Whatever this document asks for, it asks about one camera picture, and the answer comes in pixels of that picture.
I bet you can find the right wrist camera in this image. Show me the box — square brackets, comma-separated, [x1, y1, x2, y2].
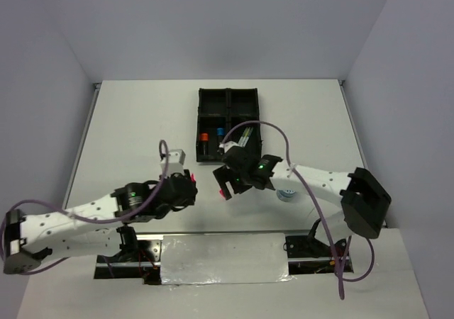
[218, 141, 239, 155]

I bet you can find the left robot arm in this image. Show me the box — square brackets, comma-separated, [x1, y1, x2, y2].
[2, 171, 197, 275]

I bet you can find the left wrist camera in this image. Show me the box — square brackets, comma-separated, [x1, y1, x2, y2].
[160, 149, 186, 177]

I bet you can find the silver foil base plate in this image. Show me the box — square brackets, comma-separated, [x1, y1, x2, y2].
[160, 233, 291, 285]

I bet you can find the blue tip black highlighter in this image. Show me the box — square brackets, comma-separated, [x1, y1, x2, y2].
[216, 135, 224, 155]

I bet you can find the black compartment tray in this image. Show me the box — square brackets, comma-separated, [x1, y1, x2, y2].
[195, 88, 262, 163]

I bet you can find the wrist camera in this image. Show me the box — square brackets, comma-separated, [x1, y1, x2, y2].
[218, 141, 239, 155]
[160, 149, 186, 177]

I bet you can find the orange tip black highlighter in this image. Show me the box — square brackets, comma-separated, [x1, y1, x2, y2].
[201, 140, 209, 156]

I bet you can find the blue slim pen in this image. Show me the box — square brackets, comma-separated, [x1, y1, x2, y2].
[244, 128, 254, 146]

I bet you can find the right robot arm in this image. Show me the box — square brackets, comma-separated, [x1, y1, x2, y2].
[213, 142, 392, 257]

